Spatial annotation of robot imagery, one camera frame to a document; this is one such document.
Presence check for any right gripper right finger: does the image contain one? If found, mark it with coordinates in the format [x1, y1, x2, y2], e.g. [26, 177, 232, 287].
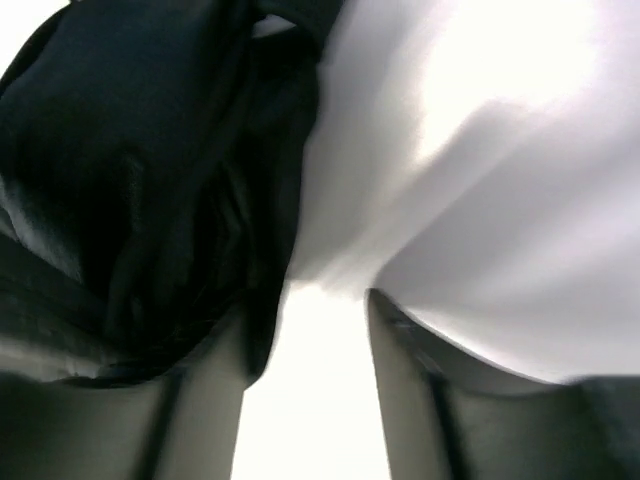
[368, 289, 639, 480]

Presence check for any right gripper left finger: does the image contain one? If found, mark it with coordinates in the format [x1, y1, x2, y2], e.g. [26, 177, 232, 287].
[1, 308, 252, 479]

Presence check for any black bra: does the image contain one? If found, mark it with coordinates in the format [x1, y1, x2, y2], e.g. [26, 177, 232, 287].
[1, 1, 342, 384]

